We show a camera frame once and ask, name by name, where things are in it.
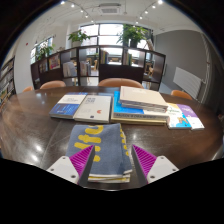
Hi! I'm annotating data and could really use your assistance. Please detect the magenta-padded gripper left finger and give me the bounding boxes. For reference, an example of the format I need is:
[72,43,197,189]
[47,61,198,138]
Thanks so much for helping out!
[46,144,97,186]

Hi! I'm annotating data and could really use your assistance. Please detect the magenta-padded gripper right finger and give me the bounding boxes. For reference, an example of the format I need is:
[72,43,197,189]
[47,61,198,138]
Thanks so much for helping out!
[130,143,180,185]

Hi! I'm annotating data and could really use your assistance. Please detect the grey-blue towel with yellow print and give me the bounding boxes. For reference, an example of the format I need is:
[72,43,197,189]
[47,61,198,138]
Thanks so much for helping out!
[65,123,134,184]

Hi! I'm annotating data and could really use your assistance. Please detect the tan book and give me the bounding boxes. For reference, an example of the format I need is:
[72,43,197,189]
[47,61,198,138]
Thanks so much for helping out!
[110,114,169,126]

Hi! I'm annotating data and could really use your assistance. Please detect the colourful white and blue booklet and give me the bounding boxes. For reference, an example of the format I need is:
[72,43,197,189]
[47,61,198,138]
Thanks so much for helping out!
[165,102,193,130]

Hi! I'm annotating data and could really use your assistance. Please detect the white book with red dot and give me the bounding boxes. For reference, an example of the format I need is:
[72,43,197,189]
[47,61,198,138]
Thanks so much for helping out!
[73,94,113,124]

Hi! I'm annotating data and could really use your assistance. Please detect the blue and white book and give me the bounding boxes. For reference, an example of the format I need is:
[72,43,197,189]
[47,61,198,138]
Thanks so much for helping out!
[48,93,88,120]

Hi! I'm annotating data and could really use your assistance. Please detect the bright blue book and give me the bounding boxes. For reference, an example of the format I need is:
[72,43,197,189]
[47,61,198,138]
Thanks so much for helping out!
[111,90,169,122]

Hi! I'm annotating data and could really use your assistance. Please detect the purple and white booklet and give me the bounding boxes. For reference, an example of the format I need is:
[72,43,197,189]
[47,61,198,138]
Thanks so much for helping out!
[176,103,205,131]

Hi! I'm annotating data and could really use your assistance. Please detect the large beige book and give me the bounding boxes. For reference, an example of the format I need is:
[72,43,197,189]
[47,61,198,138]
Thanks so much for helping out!
[119,85,169,114]

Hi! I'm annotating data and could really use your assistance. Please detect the orange chairs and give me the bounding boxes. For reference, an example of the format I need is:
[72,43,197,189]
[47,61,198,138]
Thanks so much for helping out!
[22,77,194,101]

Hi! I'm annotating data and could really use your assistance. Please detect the dark open shelf unit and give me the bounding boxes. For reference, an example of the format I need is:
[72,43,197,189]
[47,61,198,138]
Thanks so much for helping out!
[29,44,167,92]

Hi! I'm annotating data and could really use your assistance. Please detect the small potted plant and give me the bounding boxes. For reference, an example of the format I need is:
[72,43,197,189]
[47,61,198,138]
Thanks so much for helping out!
[35,43,56,61]

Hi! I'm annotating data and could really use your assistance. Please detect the medium potted plant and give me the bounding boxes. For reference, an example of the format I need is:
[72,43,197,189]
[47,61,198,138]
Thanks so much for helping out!
[68,29,91,48]

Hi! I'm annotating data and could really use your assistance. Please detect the large potted plant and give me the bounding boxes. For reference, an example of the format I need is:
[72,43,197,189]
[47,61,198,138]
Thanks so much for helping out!
[117,23,149,48]

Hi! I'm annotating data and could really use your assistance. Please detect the large window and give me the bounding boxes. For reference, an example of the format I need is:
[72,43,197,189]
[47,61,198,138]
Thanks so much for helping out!
[79,23,149,48]

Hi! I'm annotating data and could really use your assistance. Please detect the ceiling air conditioner unit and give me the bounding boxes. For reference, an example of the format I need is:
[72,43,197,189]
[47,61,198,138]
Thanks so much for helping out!
[98,3,122,15]

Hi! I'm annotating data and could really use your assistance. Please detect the ceiling lights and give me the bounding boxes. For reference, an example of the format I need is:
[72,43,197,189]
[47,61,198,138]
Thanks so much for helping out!
[59,0,164,19]

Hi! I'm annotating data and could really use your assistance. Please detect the white wall radiator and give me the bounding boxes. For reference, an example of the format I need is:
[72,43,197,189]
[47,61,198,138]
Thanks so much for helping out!
[172,66,204,101]

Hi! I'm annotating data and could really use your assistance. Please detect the tall wall bookshelf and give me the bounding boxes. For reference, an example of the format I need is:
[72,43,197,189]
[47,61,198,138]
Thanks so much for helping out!
[0,56,17,109]

